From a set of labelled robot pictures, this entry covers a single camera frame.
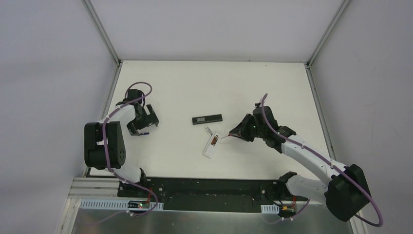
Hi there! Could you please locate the white remote control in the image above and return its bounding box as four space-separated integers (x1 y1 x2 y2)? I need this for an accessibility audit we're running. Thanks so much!
202 132 224 159

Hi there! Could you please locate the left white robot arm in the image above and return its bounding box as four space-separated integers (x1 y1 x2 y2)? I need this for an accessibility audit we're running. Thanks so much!
84 89 159 197

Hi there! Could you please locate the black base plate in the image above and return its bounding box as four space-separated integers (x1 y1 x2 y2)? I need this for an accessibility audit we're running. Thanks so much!
117 177 293 213

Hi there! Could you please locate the controller board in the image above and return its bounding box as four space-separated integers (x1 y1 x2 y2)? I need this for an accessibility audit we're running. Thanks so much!
260 204 297 215
79 199 164 211

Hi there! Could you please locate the black battery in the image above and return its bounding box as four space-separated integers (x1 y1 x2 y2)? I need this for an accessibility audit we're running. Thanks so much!
211 136 219 146

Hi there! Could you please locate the white battery cover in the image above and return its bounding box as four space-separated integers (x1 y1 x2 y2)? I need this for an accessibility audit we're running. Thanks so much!
204 126 213 136

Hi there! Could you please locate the purple cable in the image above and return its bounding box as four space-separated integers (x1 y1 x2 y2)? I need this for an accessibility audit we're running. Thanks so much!
260 93 384 228
102 81 159 217

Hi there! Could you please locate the left controller board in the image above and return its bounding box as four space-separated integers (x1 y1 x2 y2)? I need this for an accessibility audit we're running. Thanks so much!
79 199 164 211

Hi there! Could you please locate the right controller board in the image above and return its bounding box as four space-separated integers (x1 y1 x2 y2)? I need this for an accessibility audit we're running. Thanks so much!
260 204 297 215

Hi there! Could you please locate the black remote control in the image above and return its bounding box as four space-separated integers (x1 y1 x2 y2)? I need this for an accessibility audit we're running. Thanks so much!
192 114 223 125

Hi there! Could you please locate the aluminium frame rail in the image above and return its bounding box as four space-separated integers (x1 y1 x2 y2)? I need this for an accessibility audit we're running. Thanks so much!
68 176 359 206

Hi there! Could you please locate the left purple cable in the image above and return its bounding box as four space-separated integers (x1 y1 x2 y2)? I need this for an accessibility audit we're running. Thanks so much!
102 81 159 217

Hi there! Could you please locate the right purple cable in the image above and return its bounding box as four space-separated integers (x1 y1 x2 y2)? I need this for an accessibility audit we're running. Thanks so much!
260 93 384 228

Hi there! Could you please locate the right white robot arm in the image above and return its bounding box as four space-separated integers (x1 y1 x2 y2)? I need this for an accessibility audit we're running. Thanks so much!
229 103 372 221

